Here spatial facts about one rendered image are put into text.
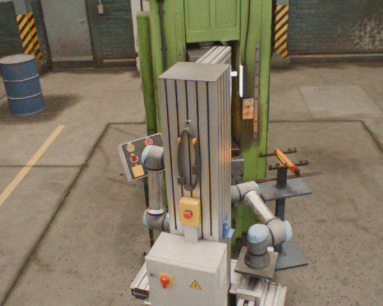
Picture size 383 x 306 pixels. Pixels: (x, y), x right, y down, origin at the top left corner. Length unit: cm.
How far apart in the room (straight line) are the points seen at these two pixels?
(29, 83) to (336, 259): 538
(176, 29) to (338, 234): 239
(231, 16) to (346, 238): 226
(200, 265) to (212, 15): 190
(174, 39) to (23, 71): 440
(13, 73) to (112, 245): 399
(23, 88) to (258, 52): 479
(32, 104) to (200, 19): 471
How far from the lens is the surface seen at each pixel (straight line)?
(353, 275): 386
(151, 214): 260
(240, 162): 346
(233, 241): 390
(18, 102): 747
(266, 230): 247
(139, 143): 320
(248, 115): 349
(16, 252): 434
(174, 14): 320
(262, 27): 334
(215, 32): 326
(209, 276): 196
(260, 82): 345
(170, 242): 210
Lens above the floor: 256
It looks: 27 degrees down
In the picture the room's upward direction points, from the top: 3 degrees counter-clockwise
